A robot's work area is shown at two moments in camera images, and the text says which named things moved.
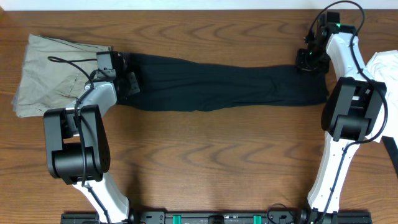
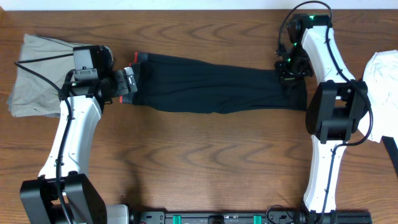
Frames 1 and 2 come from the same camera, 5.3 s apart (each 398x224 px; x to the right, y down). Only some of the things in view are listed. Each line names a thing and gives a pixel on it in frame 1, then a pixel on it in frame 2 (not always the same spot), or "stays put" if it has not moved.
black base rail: x=219 y=217 stays put
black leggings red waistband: x=191 y=83 stays put
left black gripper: x=134 y=88 stays put
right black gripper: x=302 y=66 → x=285 y=76
